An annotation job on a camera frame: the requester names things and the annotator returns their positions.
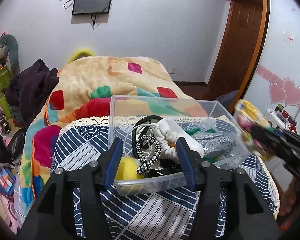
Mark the white drawstring pouch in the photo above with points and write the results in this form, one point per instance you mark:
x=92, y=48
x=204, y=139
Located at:
x=167, y=132

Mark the green knitted cloth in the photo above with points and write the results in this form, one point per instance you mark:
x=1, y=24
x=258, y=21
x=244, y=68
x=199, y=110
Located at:
x=203, y=138

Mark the clear plastic storage box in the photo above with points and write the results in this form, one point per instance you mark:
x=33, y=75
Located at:
x=188, y=114

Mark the floral patterned cloth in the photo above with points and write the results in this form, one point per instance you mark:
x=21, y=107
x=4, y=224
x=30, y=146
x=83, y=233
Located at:
x=247, y=117

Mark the colourful patchwork blanket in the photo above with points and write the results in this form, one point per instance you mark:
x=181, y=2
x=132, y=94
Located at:
x=84, y=90

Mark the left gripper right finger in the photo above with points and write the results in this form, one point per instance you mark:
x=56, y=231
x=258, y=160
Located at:
x=184, y=154

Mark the yellow tennis ball with cord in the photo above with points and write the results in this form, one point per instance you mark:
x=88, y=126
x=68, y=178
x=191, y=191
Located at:
x=127, y=169

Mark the yellow plush item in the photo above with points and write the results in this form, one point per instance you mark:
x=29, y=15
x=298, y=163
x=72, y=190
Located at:
x=80, y=53

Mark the dark purple garment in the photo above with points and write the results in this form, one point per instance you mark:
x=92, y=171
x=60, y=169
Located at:
x=29, y=90

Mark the grey knit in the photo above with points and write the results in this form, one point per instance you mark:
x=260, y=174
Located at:
x=223, y=145

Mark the white wardrobe with hearts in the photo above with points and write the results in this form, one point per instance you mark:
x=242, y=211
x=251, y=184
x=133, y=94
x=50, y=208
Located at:
x=277, y=76

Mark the navy white patterned tablecloth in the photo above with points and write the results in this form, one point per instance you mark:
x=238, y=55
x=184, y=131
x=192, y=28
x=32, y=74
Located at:
x=166, y=213

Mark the green cardboard box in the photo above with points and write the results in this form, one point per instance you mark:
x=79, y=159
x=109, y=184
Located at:
x=5, y=78

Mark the white suitcase with stickers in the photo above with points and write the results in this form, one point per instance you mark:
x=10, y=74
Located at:
x=279, y=118

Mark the brown wooden door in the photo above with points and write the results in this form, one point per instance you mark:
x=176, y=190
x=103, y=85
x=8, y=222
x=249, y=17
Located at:
x=239, y=50

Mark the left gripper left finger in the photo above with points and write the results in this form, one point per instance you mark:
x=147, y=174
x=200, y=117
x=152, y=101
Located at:
x=113, y=158

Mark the small black wall monitor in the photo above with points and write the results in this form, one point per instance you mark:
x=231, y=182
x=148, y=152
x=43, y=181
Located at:
x=85, y=7

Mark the grey plush toy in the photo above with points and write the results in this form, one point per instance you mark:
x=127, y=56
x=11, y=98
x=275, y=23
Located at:
x=9, y=54

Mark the black and white bag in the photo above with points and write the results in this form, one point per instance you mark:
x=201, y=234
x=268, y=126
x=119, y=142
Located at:
x=146, y=149

